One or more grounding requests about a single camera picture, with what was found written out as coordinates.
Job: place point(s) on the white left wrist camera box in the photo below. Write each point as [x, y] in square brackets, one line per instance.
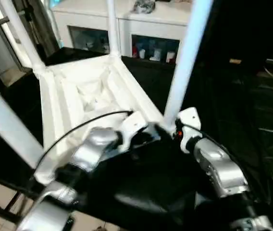
[134, 125]

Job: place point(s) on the white plastic table top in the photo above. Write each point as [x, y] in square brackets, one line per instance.
[88, 91]

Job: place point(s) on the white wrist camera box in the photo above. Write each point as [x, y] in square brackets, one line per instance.
[134, 125]
[189, 120]

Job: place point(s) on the red bottle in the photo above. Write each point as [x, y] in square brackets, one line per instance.
[135, 49]

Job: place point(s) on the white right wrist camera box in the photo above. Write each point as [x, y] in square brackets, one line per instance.
[189, 120]

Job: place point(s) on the black work mat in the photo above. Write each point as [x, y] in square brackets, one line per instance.
[175, 192]

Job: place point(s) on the white glass-door cabinet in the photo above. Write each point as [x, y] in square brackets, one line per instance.
[93, 24]

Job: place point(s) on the white plastic table leg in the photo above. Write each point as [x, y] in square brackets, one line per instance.
[6, 120]
[187, 57]
[18, 31]
[112, 29]

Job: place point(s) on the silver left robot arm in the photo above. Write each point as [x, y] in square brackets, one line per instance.
[74, 168]

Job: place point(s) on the grey metal rack frame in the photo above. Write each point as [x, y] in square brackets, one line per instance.
[6, 29]

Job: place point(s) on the grey crumpled bundle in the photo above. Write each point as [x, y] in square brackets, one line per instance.
[143, 6]

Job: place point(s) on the light blue plastic strip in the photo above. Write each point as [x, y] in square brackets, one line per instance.
[54, 21]

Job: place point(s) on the small yellow label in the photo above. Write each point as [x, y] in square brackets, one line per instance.
[235, 61]

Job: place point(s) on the black metal table frame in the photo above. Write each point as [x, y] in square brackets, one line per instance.
[4, 207]

